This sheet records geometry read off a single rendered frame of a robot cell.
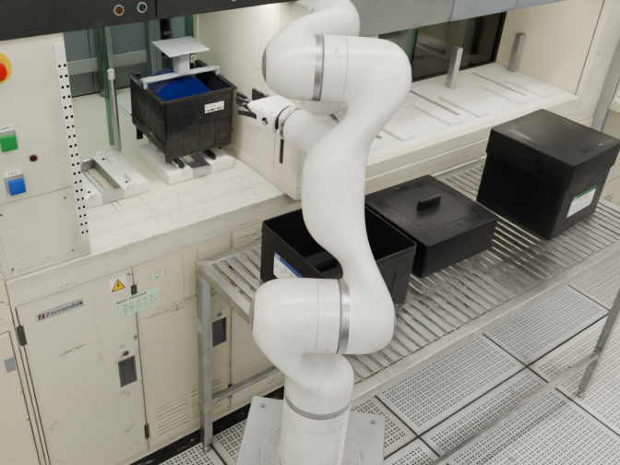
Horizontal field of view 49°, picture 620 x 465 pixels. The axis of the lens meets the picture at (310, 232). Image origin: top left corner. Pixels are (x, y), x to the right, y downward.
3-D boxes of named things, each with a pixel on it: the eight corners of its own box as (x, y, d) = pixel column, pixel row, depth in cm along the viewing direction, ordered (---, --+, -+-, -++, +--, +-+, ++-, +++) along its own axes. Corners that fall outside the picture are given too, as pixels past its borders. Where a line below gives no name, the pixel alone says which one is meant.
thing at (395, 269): (257, 276, 176) (259, 220, 166) (341, 245, 190) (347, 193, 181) (321, 339, 158) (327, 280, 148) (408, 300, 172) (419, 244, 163)
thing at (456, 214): (421, 279, 180) (429, 238, 173) (351, 225, 199) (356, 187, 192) (494, 246, 195) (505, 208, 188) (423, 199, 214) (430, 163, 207)
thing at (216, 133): (160, 174, 188) (158, 67, 169) (127, 142, 200) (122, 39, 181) (235, 154, 201) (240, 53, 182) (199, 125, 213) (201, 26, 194)
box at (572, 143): (549, 242, 200) (574, 166, 186) (471, 199, 217) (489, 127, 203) (598, 212, 216) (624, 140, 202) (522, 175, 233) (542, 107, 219)
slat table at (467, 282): (312, 599, 183) (339, 407, 141) (200, 448, 221) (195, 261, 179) (586, 396, 253) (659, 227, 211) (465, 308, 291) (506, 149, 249)
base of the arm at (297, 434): (356, 512, 121) (368, 444, 111) (251, 494, 122) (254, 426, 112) (363, 428, 137) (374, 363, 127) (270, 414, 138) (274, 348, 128)
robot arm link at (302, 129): (310, 100, 151) (279, 122, 148) (350, 122, 143) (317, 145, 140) (317, 129, 157) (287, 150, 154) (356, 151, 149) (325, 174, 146)
